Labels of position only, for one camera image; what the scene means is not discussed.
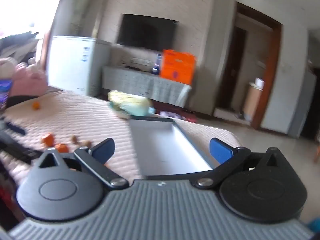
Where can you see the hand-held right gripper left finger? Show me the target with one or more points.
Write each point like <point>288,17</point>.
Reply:
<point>103,148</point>

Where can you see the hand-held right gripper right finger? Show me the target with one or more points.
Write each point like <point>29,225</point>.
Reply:
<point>220,150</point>

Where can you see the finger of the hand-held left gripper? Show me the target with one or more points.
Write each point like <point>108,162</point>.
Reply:
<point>15,129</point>
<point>21,151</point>

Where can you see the brown kiwi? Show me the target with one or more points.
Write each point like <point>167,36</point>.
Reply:
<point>74,138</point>
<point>86,143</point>

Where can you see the tangerine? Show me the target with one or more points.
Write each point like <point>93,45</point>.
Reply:
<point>48,139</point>
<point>61,147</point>

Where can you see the small orange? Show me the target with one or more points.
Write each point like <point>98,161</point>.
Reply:
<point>36,105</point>

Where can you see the grey cardboard box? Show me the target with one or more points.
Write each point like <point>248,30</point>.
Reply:
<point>162,150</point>

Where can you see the pink quilted blanket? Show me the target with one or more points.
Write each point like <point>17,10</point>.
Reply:
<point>87,120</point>

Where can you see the light blue plate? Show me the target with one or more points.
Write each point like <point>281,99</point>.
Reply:
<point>122,115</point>

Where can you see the pink plush toy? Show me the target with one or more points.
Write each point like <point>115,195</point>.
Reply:
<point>30,80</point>

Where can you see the napa cabbage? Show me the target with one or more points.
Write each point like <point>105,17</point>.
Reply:
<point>130,102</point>

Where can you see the wooden cabinet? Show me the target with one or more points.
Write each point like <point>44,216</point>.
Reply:
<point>252,100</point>

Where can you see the purple plastic bottle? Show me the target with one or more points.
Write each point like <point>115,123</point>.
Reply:
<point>170,115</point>

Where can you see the cloth-covered cabinet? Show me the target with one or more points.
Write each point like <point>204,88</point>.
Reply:
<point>147,85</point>

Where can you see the white chest freezer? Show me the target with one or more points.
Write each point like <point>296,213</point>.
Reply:
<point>72,63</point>

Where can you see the orange gift box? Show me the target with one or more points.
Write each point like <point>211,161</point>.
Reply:
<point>178,67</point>

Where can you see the blue glass bottle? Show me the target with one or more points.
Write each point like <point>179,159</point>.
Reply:
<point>156,65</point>

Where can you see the black television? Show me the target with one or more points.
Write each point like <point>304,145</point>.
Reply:
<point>146,33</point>

